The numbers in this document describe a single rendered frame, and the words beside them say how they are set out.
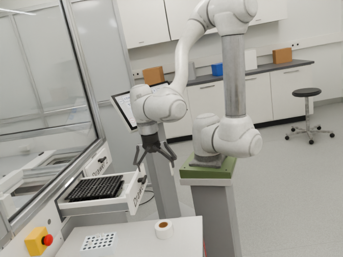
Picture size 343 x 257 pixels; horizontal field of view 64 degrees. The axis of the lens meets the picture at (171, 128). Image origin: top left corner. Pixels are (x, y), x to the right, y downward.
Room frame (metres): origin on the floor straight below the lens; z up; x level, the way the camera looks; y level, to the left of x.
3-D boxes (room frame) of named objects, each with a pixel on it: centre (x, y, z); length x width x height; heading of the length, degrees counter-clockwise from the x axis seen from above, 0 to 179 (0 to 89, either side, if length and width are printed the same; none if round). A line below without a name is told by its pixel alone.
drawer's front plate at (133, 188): (1.14, 0.20, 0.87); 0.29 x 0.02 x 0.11; 171
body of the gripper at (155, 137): (1.16, 0.10, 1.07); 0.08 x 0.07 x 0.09; 81
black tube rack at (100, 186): (1.17, 0.40, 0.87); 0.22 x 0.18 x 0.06; 81
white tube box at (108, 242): (0.91, 0.35, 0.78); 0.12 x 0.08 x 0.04; 87
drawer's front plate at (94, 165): (1.50, 0.46, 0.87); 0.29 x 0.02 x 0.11; 171
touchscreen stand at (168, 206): (2.06, 0.13, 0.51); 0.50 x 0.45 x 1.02; 35
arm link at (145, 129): (1.16, 0.10, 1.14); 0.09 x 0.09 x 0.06
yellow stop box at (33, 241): (0.86, 0.54, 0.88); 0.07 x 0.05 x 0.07; 171
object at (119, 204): (1.18, 0.41, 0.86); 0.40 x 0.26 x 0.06; 81
